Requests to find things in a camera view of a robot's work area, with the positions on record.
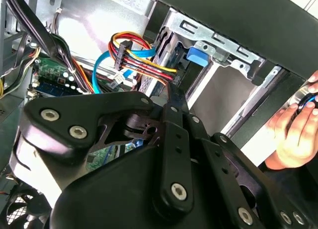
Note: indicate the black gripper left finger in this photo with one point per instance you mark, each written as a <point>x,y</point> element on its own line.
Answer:
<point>87,109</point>

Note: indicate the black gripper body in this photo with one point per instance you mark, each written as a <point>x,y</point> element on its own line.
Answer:
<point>111,201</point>

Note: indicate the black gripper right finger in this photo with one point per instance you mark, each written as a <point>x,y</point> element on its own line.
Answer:
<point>213,149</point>

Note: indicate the person's hand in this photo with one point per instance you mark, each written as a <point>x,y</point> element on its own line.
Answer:
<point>293,139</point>

